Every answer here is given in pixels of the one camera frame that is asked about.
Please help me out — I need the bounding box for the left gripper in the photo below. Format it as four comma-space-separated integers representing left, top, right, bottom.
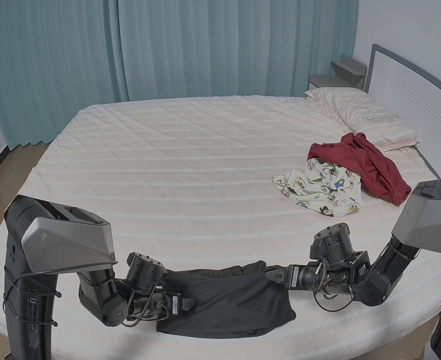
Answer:
136, 291, 186, 320

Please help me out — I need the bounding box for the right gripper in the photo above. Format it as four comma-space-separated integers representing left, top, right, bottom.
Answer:
286, 263, 326, 294

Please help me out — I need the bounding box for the black T-shirt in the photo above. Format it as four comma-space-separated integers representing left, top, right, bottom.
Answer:
156, 260, 297, 340

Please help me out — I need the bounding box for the bed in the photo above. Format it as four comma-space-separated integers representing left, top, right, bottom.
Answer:
0, 43, 441, 360

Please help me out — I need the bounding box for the white printed garment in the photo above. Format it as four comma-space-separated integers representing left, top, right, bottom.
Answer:
272, 158, 363, 218

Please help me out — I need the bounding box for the dark red garment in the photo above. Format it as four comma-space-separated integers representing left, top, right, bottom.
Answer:
307, 133, 412, 206

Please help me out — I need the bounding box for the cream pillow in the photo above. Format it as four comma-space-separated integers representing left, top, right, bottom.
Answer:
304, 86, 420, 152

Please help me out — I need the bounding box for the grey bedside table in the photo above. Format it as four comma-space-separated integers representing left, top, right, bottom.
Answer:
308, 53, 367, 89

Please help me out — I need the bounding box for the blue-green curtain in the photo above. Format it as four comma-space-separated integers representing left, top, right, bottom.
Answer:
116, 0, 358, 98
0, 0, 129, 152

